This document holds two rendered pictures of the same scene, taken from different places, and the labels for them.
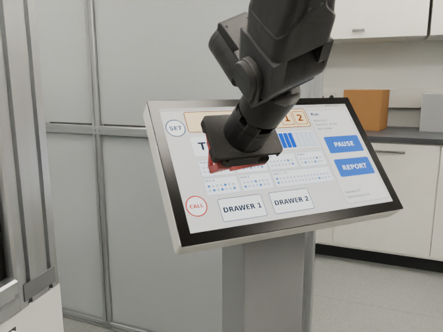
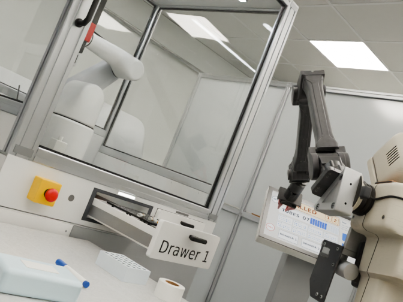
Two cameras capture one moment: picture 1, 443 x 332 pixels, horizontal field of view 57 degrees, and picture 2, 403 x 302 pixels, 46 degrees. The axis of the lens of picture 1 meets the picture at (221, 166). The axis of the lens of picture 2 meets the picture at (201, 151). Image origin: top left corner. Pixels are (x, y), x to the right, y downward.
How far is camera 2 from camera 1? 153 cm
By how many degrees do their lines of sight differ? 30
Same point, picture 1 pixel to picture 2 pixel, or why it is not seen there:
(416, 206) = not seen: outside the picture
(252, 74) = (289, 172)
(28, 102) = (234, 165)
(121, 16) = (282, 154)
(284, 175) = (313, 236)
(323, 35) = (306, 168)
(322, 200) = not seen: hidden behind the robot
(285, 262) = (302, 281)
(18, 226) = (216, 196)
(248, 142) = (288, 196)
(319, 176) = not seen: hidden behind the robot
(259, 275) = (287, 280)
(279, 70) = (294, 172)
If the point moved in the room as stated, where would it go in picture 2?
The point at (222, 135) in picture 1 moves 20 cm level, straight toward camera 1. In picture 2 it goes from (283, 193) to (272, 185)
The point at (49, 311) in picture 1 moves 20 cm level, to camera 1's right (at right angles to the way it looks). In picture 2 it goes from (210, 228) to (251, 245)
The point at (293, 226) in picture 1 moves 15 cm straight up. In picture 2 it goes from (306, 253) to (317, 222)
